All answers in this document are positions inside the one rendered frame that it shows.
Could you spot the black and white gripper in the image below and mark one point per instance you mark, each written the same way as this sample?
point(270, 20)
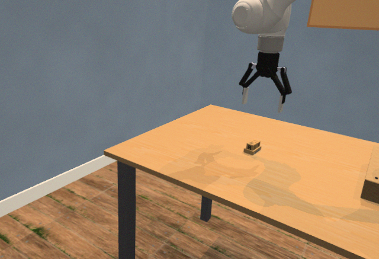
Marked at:
point(267, 66)

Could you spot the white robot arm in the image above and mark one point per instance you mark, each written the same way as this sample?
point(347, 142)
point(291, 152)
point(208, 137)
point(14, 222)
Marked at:
point(269, 17)

